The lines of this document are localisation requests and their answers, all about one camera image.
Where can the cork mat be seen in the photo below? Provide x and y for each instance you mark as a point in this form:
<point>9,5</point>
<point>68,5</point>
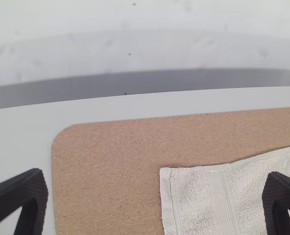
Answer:
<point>110,171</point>

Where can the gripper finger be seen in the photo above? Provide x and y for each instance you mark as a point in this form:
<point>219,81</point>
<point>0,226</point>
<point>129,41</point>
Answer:
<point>269,195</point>
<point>41,195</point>

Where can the pale towel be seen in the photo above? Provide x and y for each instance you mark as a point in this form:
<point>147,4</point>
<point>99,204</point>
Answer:
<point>208,200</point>

